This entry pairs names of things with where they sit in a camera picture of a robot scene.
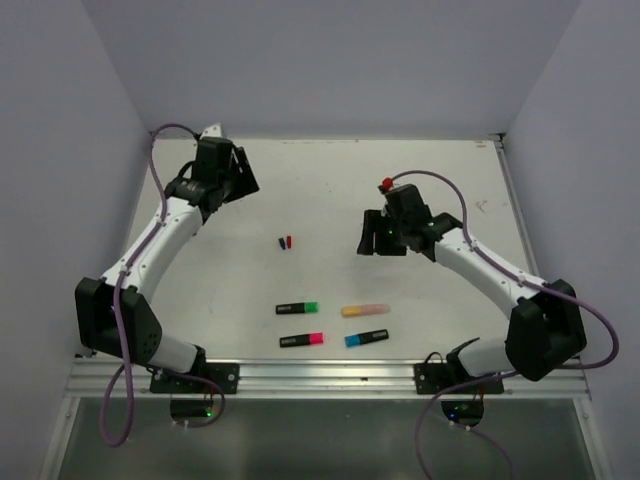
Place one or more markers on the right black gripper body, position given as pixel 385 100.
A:
pixel 395 226

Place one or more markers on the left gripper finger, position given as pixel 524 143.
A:
pixel 242 183
pixel 239 160

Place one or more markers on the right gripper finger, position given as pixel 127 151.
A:
pixel 367 243
pixel 387 244

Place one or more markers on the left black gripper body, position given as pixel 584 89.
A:
pixel 225 174

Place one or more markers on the orange pink highlighter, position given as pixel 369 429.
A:
pixel 364 310

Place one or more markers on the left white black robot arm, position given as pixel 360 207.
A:
pixel 114 311

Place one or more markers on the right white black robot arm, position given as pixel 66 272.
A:
pixel 545 327

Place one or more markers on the blue black highlighter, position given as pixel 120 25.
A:
pixel 364 338

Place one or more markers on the green black highlighter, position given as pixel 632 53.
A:
pixel 296 308

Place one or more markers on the pink black highlighter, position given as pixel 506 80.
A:
pixel 308 339

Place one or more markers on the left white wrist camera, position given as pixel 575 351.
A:
pixel 213 131

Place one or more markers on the right aluminium side rail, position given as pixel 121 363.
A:
pixel 515 204

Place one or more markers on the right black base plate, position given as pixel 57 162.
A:
pixel 433 377

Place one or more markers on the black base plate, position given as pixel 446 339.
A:
pixel 433 377
pixel 225 375

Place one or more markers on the aluminium front rail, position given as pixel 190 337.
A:
pixel 321 379

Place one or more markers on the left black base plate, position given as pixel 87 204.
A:
pixel 225 375

